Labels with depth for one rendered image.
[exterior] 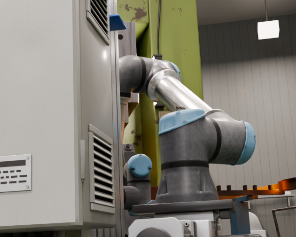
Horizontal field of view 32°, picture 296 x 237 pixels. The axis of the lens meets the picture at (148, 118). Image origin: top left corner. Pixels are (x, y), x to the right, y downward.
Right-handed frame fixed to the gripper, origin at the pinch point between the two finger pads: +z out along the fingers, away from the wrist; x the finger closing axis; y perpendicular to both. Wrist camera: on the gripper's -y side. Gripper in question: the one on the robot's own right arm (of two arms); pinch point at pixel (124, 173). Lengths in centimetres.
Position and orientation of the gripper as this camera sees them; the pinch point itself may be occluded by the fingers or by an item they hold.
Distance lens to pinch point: 201.4
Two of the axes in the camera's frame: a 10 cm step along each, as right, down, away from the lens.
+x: 9.8, 0.0, 2.0
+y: 0.5, 9.7, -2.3
